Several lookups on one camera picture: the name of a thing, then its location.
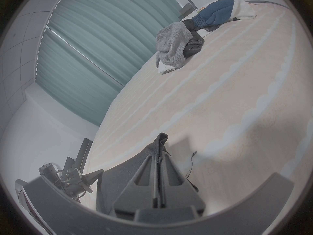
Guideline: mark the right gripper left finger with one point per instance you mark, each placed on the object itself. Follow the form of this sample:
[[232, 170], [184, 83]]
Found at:
[[137, 190]]

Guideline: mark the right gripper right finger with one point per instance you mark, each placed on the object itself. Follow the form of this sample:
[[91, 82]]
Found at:
[[182, 192]]

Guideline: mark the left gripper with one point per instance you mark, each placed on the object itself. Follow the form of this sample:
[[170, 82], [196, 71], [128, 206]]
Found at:
[[77, 182]]

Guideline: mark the black shorts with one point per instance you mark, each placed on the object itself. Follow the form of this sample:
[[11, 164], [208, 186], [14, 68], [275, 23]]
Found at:
[[117, 180]]

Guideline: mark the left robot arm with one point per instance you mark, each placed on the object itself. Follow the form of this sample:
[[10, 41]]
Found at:
[[47, 170]]

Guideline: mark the bed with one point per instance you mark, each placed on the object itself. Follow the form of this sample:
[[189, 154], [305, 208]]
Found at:
[[232, 94]]

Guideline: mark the blue-green curtain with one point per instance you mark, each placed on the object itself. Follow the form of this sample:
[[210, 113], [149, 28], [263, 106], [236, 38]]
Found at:
[[73, 77], [117, 21]]

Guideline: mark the white garment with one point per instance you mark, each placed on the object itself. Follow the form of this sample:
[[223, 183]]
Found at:
[[242, 8], [166, 68]]

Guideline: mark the dark grey garment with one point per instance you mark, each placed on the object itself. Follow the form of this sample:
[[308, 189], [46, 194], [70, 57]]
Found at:
[[194, 45]]

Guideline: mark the grey knit garment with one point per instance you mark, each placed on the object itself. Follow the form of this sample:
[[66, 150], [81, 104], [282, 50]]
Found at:
[[173, 43]]

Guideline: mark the dark grey box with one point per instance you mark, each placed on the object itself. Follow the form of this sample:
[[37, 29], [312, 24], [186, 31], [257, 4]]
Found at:
[[186, 10]]

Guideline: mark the blue knit garment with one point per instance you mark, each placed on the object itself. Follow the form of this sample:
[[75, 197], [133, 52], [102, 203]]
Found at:
[[215, 11]]

